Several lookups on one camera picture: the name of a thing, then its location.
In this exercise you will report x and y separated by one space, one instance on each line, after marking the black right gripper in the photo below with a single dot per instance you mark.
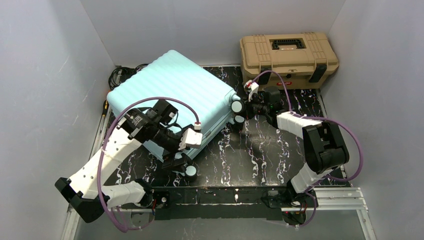
249 105

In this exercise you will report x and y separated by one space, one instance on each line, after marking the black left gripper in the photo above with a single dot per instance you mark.
177 153

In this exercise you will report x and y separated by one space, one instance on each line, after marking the tan plastic toolbox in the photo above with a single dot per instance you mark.
292 61

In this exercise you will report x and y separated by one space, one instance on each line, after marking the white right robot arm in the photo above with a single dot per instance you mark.
323 144

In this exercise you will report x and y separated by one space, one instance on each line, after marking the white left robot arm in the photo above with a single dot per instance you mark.
140 122

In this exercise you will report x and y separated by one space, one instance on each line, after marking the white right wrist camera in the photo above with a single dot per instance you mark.
251 88

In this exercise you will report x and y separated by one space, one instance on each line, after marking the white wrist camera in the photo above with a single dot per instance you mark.
191 137
251 88

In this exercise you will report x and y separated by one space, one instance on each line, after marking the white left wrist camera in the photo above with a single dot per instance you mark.
191 137

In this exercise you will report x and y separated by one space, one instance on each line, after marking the orange handled screwdriver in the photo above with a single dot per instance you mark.
105 108

